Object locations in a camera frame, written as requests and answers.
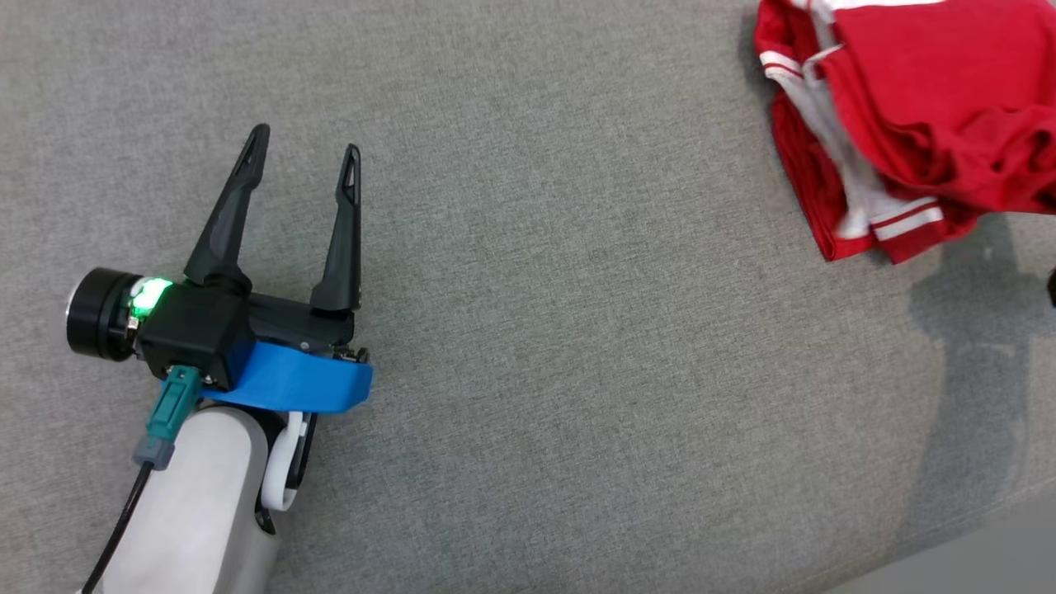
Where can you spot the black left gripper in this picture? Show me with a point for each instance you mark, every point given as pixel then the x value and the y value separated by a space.
pixel 198 330

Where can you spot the red white basketball jersey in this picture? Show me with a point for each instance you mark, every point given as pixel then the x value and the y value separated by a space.
pixel 949 99

